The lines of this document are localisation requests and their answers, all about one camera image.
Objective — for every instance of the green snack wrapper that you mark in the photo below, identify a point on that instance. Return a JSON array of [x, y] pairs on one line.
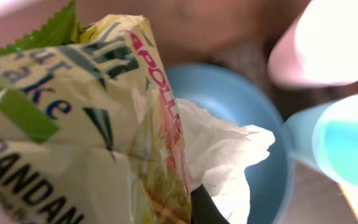
[[89, 129]]

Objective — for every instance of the light blue cup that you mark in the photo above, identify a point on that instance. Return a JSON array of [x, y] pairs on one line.
[[325, 138]]

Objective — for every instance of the pink cup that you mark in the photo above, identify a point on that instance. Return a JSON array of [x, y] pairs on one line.
[[320, 48]]

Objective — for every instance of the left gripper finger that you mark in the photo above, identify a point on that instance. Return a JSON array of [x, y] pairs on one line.
[[204, 210]]

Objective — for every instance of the white tissue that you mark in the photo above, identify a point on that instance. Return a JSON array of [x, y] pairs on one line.
[[217, 152]]

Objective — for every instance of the dark blue plate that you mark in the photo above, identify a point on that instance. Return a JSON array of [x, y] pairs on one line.
[[229, 96]]

